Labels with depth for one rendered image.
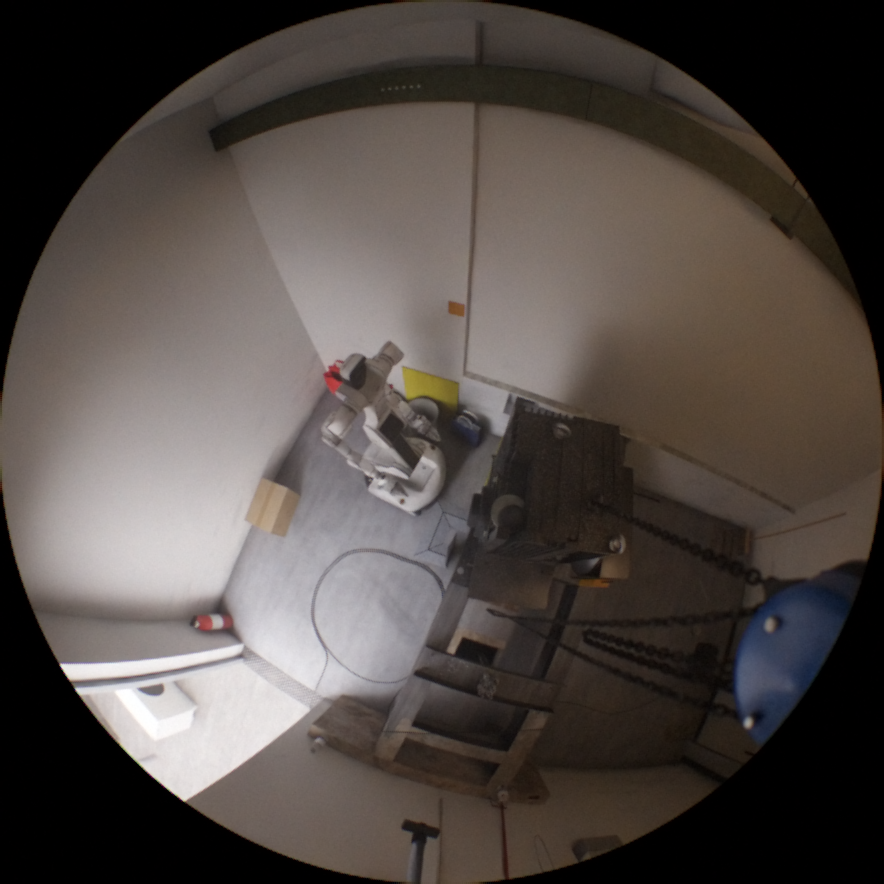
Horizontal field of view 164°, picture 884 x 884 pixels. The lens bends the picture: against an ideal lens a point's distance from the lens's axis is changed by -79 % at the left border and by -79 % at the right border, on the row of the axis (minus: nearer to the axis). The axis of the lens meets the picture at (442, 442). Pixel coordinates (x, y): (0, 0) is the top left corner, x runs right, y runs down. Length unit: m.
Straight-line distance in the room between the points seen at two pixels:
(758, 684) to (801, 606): 0.08
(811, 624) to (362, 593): 2.63
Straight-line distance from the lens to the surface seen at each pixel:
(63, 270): 1.86
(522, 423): 1.11
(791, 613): 0.30
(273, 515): 2.76
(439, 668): 1.99
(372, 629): 2.68
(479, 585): 1.67
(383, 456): 2.34
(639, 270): 1.58
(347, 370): 1.36
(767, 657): 0.33
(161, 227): 2.01
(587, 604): 2.11
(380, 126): 1.56
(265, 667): 3.20
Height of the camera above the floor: 2.57
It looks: 65 degrees down
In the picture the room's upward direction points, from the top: 3 degrees counter-clockwise
